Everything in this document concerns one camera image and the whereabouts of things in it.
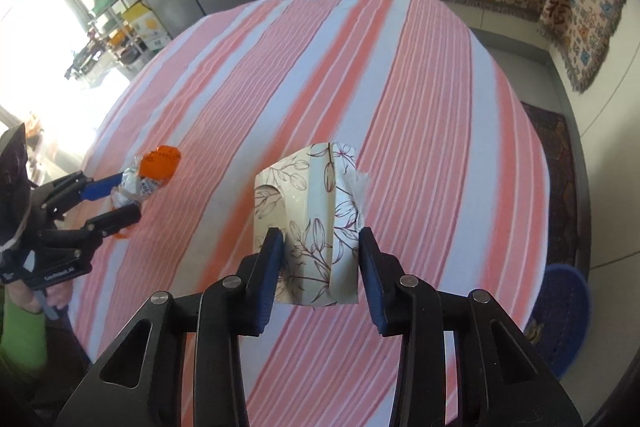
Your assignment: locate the dark patterned rug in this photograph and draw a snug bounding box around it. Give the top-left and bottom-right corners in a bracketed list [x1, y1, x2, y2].
[519, 101, 582, 269]

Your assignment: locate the crushed orange soda can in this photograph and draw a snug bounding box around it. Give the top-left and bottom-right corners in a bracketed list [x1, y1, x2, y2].
[111, 145, 182, 241]

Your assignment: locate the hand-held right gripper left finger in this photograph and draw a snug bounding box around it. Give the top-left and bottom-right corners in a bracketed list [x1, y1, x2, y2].
[55, 227, 286, 427]

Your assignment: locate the person's left hand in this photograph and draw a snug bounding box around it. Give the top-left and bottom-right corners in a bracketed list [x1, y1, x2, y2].
[7, 279, 72, 315]

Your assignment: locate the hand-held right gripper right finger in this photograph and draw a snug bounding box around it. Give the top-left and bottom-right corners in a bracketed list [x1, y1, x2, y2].
[357, 227, 583, 427]

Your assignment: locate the yellow cardboard box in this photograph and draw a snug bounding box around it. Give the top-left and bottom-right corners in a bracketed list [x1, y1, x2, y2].
[121, 2, 172, 51]

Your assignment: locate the floral paper box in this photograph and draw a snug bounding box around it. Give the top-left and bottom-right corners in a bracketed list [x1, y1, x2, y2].
[253, 141, 372, 308]

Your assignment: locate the blue trash bin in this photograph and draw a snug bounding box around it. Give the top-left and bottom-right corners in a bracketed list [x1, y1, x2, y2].
[541, 263, 592, 381]

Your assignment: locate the person's left forearm green sleeve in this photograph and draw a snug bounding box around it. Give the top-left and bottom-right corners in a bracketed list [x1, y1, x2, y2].
[0, 294, 49, 375]

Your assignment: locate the white storage rack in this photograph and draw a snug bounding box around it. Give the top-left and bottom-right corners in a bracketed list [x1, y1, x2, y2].
[74, 0, 147, 78]

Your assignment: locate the small printed blanket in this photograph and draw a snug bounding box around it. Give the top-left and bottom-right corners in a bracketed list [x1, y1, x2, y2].
[536, 0, 629, 96]

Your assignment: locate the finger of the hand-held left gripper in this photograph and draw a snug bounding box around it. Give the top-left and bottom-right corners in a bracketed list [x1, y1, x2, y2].
[31, 172, 124, 221]
[37, 204, 142, 264]

